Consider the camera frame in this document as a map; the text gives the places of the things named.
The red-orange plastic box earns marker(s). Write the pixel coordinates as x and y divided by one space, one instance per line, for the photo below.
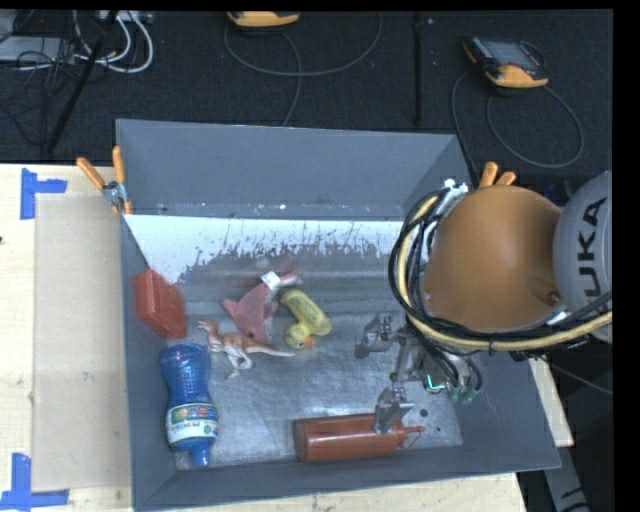
159 302

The red-brown squeeze bottle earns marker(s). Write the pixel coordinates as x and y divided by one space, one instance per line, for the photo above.
340 439

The pink plush dolphin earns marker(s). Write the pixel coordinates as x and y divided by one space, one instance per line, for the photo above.
252 310

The grey metal bin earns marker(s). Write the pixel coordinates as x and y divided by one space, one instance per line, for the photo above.
320 395

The yellow rubber duck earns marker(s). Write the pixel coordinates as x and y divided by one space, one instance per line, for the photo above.
307 312

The blue plastic bottle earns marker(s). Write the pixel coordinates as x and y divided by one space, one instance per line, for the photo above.
187 385

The tan toy dinosaur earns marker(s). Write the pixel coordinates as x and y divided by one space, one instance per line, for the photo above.
235 344

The pale wood flat board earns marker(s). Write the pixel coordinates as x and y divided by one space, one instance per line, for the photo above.
80 325

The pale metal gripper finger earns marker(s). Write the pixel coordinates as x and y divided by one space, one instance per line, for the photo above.
392 407
377 332

